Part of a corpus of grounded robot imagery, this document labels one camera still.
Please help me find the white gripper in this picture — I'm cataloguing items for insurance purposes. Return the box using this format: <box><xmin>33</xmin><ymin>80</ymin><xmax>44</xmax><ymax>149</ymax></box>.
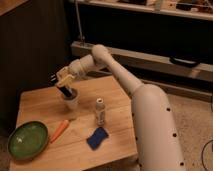
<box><xmin>50</xmin><ymin>59</ymin><xmax>87</xmax><ymax>87</ymax></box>

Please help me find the black white board eraser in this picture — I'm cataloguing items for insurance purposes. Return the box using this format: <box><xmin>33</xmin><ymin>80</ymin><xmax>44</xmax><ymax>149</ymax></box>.
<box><xmin>59</xmin><ymin>86</ymin><xmax>73</xmax><ymax>98</ymax></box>

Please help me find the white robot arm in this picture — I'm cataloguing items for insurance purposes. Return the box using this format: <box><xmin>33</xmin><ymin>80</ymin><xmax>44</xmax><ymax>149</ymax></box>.
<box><xmin>51</xmin><ymin>44</ymin><xmax>186</xmax><ymax>171</ymax></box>

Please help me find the white ceramic cup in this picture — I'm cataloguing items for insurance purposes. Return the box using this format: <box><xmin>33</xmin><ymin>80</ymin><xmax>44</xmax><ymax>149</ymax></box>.
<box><xmin>61</xmin><ymin>88</ymin><xmax>78</xmax><ymax>110</ymax></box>

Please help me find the metal pole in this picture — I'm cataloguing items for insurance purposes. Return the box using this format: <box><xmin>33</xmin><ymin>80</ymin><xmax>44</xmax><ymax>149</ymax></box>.
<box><xmin>74</xmin><ymin>0</ymin><xmax>85</xmax><ymax>45</ymax></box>

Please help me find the orange carrot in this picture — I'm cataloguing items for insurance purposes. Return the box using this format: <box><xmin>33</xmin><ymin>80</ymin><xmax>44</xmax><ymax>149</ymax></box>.
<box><xmin>50</xmin><ymin>120</ymin><xmax>70</xmax><ymax>143</ymax></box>

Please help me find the small white bottle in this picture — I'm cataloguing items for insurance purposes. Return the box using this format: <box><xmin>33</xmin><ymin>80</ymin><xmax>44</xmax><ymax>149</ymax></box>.
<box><xmin>95</xmin><ymin>98</ymin><xmax>105</xmax><ymax>126</ymax></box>

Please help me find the wooden table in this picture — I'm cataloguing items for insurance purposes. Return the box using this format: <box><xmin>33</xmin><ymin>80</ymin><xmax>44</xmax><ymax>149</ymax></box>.
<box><xmin>9</xmin><ymin>76</ymin><xmax>136</xmax><ymax>171</ymax></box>

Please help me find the blue sponge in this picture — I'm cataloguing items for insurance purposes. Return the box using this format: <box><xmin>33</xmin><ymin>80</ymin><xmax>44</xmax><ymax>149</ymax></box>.
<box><xmin>86</xmin><ymin>127</ymin><xmax>109</xmax><ymax>150</ymax></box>

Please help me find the green bowl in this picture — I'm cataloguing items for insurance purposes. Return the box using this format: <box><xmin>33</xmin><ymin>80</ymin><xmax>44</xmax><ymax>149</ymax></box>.
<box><xmin>7</xmin><ymin>121</ymin><xmax>49</xmax><ymax>161</ymax></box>

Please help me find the background shelf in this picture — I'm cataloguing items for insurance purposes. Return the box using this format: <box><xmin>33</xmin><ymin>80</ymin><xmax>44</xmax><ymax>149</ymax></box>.
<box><xmin>68</xmin><ymin>0</ymin><xmax>213</xmax><ymax>22</ymax></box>

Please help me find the black handle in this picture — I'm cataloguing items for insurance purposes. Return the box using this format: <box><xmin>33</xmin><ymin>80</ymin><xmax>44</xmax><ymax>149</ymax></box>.
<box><xmin>169</xmin><ymin>57</ymin><xmax>201</xmax><ymax>68</ymax></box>

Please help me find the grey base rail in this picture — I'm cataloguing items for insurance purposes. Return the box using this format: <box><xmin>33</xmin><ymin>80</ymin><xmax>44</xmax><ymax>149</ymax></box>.
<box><xmin>70</xmin><ymin>40</ymin><xmax>213</xmax><ymax>83</ymax></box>

